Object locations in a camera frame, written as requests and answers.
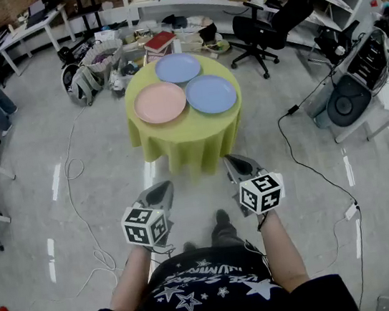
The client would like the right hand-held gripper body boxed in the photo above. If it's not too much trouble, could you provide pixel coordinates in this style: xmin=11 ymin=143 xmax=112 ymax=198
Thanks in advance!
xmin=222 ymin=146 xmax=289 ymax=221

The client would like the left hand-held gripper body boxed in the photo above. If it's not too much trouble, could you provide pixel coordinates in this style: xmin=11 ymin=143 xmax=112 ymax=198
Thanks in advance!
xmin=115 ymin=179 xmax=183 ymax=253

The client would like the blue big plate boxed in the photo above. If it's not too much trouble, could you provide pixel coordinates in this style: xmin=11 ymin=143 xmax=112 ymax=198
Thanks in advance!
xmin=152 ymin=49 xmax=203 ymax=87
xmin=182 ymin=70 xmax=240 ymax=119

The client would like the pink big plate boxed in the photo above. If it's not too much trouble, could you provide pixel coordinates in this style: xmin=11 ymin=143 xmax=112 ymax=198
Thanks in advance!
xmin=130 ymin=78 xmax=190 ymax=128

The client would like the person's left forearm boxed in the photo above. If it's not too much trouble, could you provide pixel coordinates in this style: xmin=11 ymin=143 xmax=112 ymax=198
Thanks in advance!
xmin=101 ymin=243 xmax=161 ymax=311

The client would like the person's right forearm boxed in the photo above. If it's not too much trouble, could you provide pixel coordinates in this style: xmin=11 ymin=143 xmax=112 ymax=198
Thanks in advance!
xmin=255 ymin=206 xmax=313 ymax=297

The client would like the person's right leg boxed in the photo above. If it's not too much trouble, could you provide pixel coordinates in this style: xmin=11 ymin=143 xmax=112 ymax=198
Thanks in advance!
xmin=206 ymin=205 xmax=247 ymax=251

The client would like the white power strip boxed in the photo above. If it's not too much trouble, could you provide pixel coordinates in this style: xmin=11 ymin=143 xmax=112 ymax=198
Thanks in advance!
xmin=342 ymin=202 xmax=360 ymax=221

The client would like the round table with green cloth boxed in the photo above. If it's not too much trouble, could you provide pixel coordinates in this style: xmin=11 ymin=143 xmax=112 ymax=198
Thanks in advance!
xmin=118 ymin=47 xmax=254 ymax=193

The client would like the person's black star-print shirt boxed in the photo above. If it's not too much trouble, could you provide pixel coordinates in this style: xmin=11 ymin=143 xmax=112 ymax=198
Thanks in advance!
xmin=57 ymin=225 xmax=362 ymax=311

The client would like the grey and black machine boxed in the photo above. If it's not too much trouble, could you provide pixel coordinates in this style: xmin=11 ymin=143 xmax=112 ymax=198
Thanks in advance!
xmin=295 ymin=26 xmax=389 ymax=133

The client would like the clear plastic storage bin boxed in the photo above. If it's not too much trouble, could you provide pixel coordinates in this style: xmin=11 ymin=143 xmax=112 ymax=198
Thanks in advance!
xmin=112 ymin=42 xmax=188 ymax=91

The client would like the grey backpack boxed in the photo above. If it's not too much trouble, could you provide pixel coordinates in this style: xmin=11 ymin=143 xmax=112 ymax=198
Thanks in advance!
xmin=67 ymin=62 xmax=106 ymax=108

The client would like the round tray with yellow toys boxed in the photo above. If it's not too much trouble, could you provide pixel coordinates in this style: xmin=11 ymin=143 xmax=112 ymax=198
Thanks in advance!
xmin=204 ymin=37 xmax=233 ymax=56

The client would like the black office chair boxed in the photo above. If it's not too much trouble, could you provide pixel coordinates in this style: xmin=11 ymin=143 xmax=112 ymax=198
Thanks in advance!
xmin=221 ymin=0 xmax=330 ymax=85

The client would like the black mesh visitor chair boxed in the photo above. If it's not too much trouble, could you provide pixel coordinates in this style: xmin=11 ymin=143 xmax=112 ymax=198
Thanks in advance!
xmin=304 ymin=19 xmax=366 ymax=69

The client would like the black round bag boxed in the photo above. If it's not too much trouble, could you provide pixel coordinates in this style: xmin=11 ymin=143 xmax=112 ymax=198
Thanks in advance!
xmin=59 ymin=62 xmax=84 ymax=95

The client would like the white pleated basket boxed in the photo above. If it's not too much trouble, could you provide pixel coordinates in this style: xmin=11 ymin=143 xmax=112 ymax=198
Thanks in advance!
xmin=80 ymin=37 xmax=127 ymax=76

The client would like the black tote bag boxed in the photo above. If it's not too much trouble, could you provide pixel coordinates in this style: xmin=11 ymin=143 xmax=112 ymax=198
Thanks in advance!
xmin=196 ymin=22 xmax=220 ymax=44

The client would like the red hardcover book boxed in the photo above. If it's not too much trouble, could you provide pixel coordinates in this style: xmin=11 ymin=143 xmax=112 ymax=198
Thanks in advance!
xmin=142 ymin=29 xmax=180 ymax=56

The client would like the white perforated crate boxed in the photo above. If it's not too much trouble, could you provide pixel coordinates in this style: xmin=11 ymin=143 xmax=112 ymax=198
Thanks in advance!
xmin=93 ymin=28 xmax=122 ymax=44

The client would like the white shelving unit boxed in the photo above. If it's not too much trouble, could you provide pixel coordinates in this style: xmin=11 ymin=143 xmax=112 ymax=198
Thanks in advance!
xmin=122 ymin=0 xmax=388 ymax=74

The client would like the white desk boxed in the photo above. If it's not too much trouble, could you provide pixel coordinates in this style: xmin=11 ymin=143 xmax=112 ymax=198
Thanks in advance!
xmin=0 ymin=1 xmax=80 ymax=80

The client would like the open laptop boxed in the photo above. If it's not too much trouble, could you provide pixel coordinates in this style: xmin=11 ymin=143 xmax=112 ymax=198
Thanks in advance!
xmin=21 ymin=1 xmax=49 ymax=29

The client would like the white floor cable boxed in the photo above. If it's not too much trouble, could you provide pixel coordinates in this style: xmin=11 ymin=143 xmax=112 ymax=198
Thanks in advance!
xmin=28 ymin=103 xmax=129 ymax=303

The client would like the black power cable with adapter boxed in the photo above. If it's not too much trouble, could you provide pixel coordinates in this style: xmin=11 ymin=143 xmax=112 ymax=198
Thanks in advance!
xmin=271 ymin=67 xmax=376 ymax=311

